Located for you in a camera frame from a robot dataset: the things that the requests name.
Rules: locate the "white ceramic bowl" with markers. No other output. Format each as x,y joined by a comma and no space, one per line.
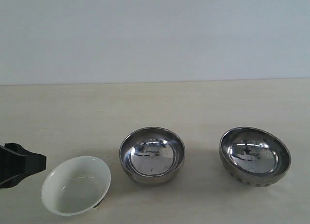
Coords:
76,186

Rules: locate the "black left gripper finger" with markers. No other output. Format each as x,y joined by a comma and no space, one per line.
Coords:
14,159
11,180

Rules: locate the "dimpled steel bowl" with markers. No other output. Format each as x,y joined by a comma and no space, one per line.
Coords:
254,156

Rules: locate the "smooth steel bowl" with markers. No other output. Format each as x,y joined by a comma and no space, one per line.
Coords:
152,156

